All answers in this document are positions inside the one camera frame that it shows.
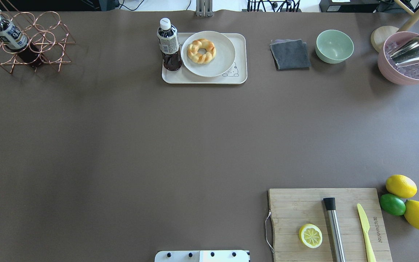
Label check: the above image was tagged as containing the cream rabbit tray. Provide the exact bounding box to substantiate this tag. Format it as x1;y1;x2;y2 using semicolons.
161;33;248;84

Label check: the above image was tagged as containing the bottle in rack upper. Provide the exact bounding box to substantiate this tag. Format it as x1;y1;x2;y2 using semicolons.
0;16;43;68

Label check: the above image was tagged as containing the braided glazed donut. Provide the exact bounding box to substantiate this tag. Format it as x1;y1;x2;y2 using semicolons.
187;39;217;64

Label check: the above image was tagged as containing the dark drink bottle on tray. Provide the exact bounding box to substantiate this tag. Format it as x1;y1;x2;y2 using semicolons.
157;17;182;71

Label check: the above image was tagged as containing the copper wire bottle rack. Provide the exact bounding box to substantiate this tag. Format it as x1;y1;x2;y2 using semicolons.
0;11;76;74

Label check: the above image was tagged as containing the yellow plastic knife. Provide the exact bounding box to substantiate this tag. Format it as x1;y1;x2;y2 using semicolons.
356;203;377;262

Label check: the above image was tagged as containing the pink bowl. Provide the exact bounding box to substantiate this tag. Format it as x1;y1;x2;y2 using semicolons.
378;32;419;85

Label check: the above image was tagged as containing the bamboo cutting board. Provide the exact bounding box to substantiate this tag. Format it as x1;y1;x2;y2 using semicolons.
269;188;392;262

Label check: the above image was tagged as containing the white round plate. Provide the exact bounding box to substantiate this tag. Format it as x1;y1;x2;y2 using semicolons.
181;31;235;78

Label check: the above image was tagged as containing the wooden mug tree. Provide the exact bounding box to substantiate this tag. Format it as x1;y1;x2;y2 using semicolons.
370;0;419;52

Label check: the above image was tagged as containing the green bowl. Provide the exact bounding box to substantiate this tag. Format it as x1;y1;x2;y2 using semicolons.
315;29;355;64

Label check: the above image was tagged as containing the aluminium frame post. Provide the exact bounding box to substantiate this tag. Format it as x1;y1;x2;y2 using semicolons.
196;0;214;17

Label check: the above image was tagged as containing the steel cylindrical grinder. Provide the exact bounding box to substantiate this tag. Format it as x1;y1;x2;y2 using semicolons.
323;197;346;262

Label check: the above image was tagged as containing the half lemon slice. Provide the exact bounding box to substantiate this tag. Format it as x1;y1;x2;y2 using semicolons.
298;223;323;249

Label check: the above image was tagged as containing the yellow lemon lower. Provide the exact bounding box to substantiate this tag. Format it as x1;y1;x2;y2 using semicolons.
386;174;418;199

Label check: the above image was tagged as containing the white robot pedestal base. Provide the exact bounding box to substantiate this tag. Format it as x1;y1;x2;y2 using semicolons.
154;249;251;262

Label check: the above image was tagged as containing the steel scoop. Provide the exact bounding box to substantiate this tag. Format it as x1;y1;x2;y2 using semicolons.
390;36;419;68

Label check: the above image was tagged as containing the grey folded cloth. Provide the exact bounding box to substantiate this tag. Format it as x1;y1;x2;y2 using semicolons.
270;39;311;70

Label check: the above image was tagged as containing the green lime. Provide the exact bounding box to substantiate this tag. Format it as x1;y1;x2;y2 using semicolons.
379;193;406;216

